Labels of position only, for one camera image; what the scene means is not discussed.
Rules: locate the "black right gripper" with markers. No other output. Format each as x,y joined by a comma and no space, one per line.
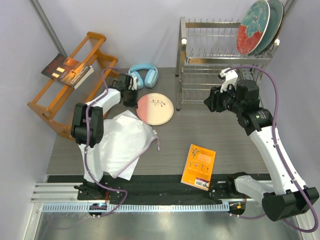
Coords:
213,101

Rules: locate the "dark paperback book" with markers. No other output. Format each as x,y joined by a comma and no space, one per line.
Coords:
67,70

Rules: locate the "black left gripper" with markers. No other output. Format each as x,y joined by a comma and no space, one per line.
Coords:
134,103

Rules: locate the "pink and cream plate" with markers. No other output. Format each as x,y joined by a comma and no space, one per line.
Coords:
155,109

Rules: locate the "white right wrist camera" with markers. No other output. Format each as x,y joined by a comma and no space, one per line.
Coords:
229,76

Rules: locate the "red and teal plate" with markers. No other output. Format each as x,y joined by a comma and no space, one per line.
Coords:
253,27

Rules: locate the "clear zip pouch purple trim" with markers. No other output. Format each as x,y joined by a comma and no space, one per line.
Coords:
125,139

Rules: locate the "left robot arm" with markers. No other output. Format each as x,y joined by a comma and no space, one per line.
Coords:
88,125

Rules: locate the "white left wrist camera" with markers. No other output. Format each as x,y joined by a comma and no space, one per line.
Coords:
133,86

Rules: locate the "orange paperback book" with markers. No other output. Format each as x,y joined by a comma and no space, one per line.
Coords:
198,167

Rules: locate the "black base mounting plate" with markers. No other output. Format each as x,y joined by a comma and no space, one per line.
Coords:
157,192

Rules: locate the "light blue headphones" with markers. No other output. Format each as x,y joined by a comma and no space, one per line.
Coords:
151,77

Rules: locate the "light teal plate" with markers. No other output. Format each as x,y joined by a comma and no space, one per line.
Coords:
277,12

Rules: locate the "stainless steel dish rack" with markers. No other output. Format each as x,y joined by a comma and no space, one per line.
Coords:
204,49

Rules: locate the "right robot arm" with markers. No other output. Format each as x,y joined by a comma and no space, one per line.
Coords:
289,195

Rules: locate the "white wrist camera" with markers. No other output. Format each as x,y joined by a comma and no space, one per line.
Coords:
229,76
133,86

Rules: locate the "orange wooden rack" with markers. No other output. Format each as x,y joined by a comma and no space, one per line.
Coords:
55,102

